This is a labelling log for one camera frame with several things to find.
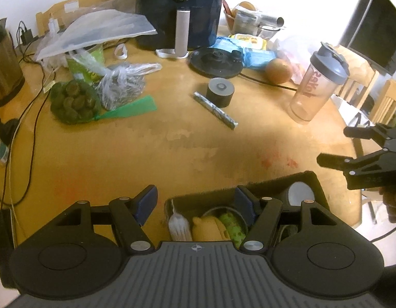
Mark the clear plastic bag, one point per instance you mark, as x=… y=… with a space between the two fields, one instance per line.
x=291 y=51

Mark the black charger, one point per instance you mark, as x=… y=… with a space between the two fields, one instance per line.
x=26 y=35

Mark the silver foil roll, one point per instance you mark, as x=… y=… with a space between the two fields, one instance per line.
x=271 y=21

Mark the stainless steel kettle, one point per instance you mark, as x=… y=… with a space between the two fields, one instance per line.
x=5 y=67

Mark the dark felt storage box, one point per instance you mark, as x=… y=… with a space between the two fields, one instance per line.
x=268 y=186

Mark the blue tissue packet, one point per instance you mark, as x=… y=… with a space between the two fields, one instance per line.
x=255 y=57

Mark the black roll with grey cap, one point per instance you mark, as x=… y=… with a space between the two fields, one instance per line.
x=220 y=96

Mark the silver patterned sachet stick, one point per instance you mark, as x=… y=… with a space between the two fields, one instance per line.
x=215 y=110

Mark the yellow wet wipes pack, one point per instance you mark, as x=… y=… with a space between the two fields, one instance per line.
x=249 y=40

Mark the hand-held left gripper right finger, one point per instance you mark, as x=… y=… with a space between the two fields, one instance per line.
x=246 y=205

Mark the green snack packet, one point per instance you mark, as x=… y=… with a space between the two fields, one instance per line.
x=89 y=67

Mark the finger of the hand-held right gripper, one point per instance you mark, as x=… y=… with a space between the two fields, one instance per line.
x=355 y=131
x=332 y=161

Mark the green net bag of kiwis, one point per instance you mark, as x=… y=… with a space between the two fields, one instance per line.
x=72 y=102

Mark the black air fryer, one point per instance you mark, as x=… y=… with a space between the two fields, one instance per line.
x=159 y=12

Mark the clear shaker bottle grey lid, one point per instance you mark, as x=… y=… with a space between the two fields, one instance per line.
x=308 y=99

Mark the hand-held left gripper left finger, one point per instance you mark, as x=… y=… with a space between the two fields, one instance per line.
x=147 y=203

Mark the black device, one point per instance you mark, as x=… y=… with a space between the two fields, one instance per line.
x=2 y=240

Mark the white shopping bag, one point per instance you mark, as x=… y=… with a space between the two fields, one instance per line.
x=349 y=112

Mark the brown round fruit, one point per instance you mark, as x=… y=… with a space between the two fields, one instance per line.
x=278 y=70

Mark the glass bowl with utensils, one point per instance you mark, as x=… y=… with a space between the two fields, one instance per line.
x=249 y=22

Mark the brown paper bag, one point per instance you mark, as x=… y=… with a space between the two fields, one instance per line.
x=121 y=1

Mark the black round lid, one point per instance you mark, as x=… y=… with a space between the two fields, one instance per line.
x=214 y=62

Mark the green tube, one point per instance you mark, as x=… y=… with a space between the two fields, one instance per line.
x=233 y=231

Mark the clear bag of seeds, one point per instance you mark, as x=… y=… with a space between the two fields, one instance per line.
x=121 y=86

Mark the black flat monitor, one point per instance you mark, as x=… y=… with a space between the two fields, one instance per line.
x=377 y=29

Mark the black power plug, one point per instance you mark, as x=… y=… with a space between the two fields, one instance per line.
x=8 y=130

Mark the white plastic bottle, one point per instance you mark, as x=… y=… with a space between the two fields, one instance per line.
x=0 y=150

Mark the round wooden desktop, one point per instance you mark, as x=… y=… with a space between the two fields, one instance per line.
x=185 y=141

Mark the person's right hand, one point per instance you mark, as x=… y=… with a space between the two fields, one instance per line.
x=393 y=202

